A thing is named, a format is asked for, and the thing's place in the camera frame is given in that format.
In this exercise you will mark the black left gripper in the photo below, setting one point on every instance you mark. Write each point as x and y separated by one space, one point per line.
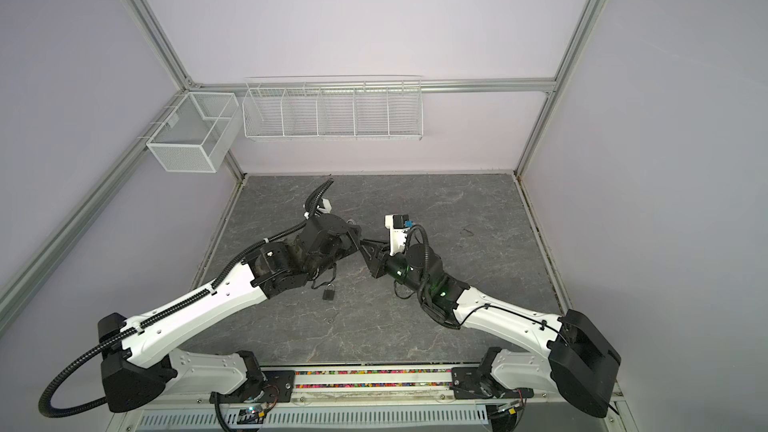
352 242

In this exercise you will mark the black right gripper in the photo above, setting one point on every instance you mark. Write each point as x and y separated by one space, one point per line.
376 246

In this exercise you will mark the black padlock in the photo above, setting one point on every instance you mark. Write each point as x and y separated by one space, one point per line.
328 293

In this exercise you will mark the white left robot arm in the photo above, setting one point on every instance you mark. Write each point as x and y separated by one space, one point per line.
143 359

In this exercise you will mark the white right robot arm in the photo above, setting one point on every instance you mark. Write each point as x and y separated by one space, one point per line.
570 354

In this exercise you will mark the white mesh box basket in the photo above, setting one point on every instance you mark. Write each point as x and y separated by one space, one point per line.
197 133

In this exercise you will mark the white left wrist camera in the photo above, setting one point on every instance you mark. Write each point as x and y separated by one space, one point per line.
324 206

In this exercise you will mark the white wire shelf basket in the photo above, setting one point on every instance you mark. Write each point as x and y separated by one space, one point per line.
363 107

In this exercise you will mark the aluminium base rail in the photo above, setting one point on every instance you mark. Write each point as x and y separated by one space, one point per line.
372 384

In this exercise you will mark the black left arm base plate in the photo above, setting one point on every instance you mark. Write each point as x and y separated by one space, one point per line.
276 387

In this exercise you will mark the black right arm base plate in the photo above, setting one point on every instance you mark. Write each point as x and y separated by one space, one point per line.
471 383

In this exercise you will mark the white vented cable duct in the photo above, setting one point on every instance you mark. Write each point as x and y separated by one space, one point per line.
324 418

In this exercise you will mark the aluminium frame post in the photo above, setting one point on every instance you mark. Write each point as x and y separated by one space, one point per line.
579 39

